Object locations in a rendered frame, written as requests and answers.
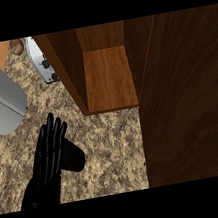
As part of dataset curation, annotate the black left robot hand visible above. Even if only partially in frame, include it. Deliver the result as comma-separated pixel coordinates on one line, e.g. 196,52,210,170
5,107,94,212

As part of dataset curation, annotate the brown wooden cabinet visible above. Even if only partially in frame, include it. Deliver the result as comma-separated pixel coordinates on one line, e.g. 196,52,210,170
31,15,171,124

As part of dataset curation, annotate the brown wooden cabinet door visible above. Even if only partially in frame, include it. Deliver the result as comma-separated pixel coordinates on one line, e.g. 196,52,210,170
119,4,218,189

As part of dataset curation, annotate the white toaster with black knobs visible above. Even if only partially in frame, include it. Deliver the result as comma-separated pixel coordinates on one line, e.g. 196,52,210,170
23,33,62,88

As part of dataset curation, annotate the small brown round object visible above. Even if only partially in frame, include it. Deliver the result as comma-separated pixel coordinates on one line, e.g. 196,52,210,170
9,38,26,58

